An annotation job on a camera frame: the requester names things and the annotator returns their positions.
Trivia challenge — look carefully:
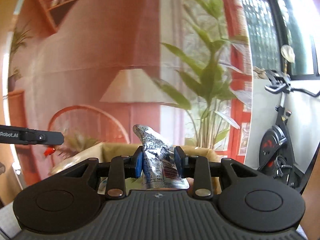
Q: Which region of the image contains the silver foil snack packet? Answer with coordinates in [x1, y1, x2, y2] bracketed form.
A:
[132, 124, 189, 190]

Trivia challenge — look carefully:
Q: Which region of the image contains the small red snack packet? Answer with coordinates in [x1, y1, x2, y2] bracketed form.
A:
[44, 146, 56, 157]

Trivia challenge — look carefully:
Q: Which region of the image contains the brown cardboard box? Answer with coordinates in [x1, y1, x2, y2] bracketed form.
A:
[50, 142, 222, 175]

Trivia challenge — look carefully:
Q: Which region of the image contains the black exercise bike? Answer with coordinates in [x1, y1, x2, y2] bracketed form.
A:
[258, 70, 319, 193]

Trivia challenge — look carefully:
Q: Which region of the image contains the printed room scene backdrop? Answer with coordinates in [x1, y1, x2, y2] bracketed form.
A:
[1, 0, 252, 186]

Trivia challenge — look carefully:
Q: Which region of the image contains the black framed window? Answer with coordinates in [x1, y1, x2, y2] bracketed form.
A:
[241, 0, 319, 80]

